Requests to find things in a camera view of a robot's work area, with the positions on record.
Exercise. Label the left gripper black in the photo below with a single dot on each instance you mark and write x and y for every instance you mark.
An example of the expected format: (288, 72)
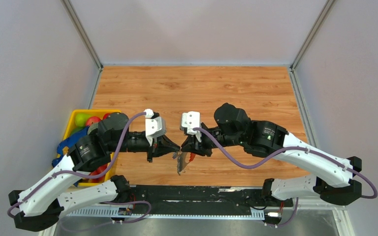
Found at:
(165, 146)

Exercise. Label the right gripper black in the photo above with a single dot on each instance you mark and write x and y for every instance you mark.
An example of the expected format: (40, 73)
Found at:
(192, 144)

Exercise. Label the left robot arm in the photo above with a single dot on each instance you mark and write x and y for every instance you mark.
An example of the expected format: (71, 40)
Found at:
(46, 202)

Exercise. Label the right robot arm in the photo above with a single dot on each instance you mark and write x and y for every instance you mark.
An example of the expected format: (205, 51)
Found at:
(329, 177)

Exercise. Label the red tomato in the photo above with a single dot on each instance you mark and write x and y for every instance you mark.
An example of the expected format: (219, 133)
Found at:
(106, 116)

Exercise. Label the red apple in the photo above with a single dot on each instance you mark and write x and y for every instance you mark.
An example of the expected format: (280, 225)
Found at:
(92, 120)

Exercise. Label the yellow plastic bin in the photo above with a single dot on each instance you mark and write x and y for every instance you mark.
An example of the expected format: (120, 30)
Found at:
(70, 126)

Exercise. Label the green apple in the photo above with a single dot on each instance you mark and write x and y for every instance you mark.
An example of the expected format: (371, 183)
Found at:
(80, 119)

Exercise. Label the blue snack bag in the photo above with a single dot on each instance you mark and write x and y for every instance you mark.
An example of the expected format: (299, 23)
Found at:
(67, 143)

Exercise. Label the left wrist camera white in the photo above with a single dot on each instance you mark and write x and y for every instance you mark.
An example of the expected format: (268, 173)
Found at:
(154, 126)

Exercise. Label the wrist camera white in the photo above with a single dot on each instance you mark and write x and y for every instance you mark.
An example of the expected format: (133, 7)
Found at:
(154, 126)
(189, 121)

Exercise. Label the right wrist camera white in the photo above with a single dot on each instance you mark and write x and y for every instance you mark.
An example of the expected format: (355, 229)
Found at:
(189, 121)

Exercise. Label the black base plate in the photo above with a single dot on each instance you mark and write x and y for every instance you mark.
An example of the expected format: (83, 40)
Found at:
(198, 199)

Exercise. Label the white slotted cable duct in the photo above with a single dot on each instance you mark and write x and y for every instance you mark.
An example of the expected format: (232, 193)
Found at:
(118, 212)

